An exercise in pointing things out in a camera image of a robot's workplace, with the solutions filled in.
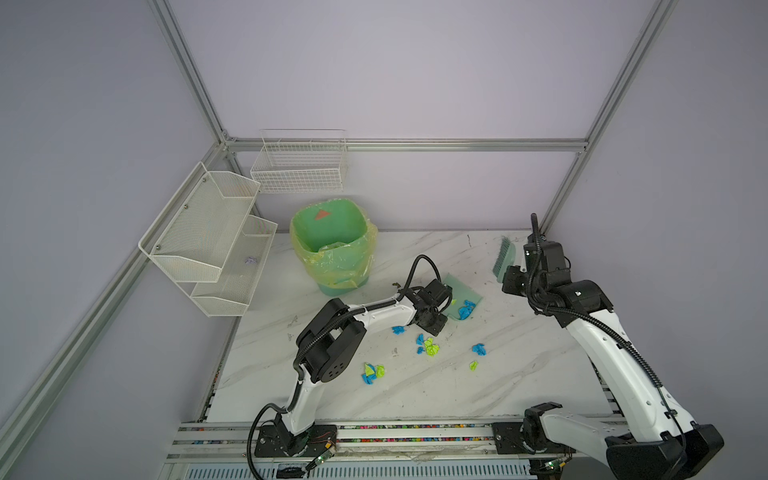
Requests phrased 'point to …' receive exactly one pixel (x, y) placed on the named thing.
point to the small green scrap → (473, 366)
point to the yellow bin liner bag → (335, 239)
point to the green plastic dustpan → (460, 293)
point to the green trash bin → (331, 291)
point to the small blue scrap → (398, 330)
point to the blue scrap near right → (479, 349)
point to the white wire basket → (296, 161)
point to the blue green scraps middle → (426, 345)
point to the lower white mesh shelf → (238, 277)
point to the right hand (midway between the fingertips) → (509, 272)
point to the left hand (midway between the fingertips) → (433, 323)
